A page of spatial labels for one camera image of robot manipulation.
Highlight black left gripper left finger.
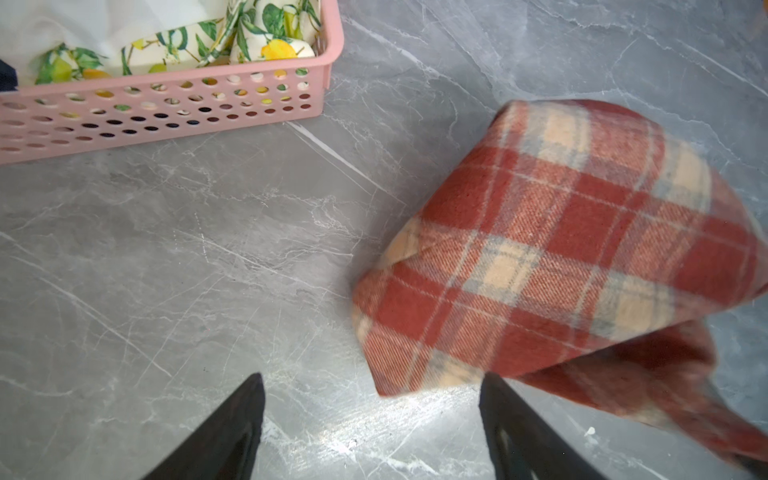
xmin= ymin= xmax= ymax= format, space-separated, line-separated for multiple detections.
xmin=145 ymin=373 xmax=266 ymax=480

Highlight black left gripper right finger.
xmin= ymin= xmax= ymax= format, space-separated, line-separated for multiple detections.
xmin=479 ymin=373 xmax=605 ymax=480

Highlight red plaid skirt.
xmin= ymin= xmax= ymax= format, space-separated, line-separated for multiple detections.
xmin=353 ymin=100 xmax=767 ymax=463

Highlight pink perforated plastic basket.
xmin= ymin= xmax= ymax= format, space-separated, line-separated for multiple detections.
xmin=1 ymin=1 xmax=344 ymax=164

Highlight lemon print skirt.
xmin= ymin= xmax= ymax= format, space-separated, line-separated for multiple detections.
xmin=29 ymin=1 xmax=323 ymax=85

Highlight dark navy skirt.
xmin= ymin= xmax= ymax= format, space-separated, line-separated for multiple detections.
xmin=0 ymin=61 xmax=18 ymax=92

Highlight white fabric skirt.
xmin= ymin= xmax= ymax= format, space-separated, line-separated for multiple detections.
xmin=1 ymin=0 xmax=227 ymax=69

